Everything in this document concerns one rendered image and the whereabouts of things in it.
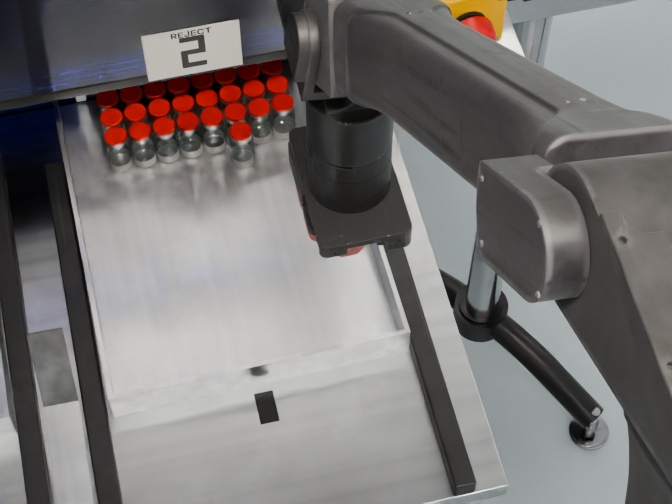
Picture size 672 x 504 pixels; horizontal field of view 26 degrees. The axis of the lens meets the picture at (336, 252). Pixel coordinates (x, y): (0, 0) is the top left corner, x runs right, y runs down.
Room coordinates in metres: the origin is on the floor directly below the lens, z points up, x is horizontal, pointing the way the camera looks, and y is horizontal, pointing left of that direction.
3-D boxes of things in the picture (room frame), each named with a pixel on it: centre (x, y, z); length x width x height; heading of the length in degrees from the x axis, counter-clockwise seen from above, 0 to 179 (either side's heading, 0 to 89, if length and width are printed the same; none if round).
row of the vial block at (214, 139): (0.82, 0.13, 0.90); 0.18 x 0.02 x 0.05; 104
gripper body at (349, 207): (0.58, -0.01, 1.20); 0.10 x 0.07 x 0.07; 14
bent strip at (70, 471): (0.52, 0.23, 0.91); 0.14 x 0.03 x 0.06; 13
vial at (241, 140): (0.81, 0.09, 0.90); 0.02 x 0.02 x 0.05
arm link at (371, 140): (0.58, -0.01, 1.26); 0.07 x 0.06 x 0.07; 13
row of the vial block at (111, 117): (0.84, 0.13, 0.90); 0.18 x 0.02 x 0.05; 104
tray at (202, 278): (0.73, 0.10, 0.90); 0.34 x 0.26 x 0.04; 14
